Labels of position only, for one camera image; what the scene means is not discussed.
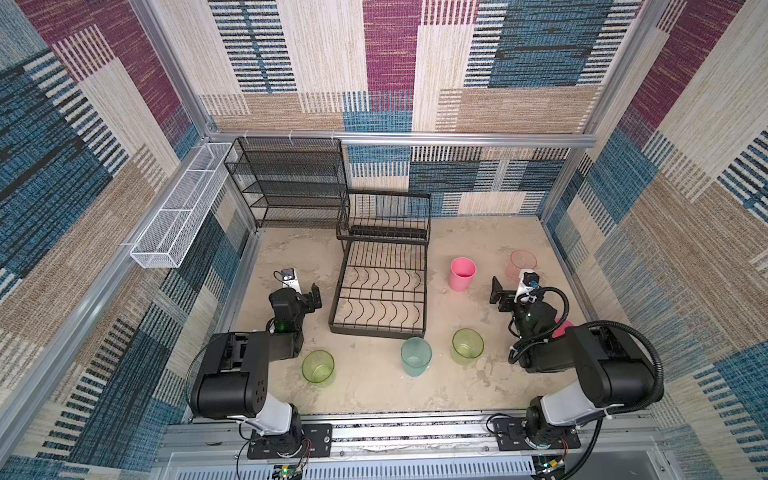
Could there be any green cup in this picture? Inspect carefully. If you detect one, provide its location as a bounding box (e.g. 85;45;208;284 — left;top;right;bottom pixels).
451;328;485;365
301;350;336;386

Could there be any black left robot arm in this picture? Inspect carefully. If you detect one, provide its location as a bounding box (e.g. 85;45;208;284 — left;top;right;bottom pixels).
188;285;322;457

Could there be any aluminium front rail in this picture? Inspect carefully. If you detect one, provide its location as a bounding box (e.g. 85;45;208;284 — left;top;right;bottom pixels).
150;410;682;479

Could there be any white wire mesh basket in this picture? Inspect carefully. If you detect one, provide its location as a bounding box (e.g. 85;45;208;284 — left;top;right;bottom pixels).
130;143;232;269

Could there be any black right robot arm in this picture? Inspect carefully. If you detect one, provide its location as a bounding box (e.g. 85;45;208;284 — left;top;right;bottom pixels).
489;270;664;449

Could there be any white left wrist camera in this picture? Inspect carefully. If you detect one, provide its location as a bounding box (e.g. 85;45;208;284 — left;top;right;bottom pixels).
279;268;301;293

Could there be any teal frosted cup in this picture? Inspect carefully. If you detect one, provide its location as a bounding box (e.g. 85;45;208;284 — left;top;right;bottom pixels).
401;337;432;377

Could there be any black two-tier dish rack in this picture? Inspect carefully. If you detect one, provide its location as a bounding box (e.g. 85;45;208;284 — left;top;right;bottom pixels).
328;189;431;340

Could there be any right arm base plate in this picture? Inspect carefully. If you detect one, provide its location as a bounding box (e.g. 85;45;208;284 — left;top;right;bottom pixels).
486;416;582;452

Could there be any black mesh shelf rack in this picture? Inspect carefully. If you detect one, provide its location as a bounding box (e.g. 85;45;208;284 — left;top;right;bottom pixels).
224;137;348;228

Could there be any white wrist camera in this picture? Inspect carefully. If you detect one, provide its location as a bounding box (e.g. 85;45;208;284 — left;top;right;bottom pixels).
279;268;301;293
515;269;540;304

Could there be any clear pink cup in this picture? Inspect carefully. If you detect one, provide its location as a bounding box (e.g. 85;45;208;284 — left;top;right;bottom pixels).
505;249;538;281

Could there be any opaque pink cup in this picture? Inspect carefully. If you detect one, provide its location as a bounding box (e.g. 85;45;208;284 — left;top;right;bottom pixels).
449;257;477;292

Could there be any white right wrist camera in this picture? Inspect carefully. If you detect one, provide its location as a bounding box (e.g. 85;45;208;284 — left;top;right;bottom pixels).
515;269;540;304

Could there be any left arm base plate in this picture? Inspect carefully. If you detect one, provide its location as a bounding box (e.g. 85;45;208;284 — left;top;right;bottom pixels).
246;423;333;460

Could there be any pink cup near right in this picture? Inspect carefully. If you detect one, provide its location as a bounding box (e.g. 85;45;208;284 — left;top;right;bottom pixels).
552;320;574;338

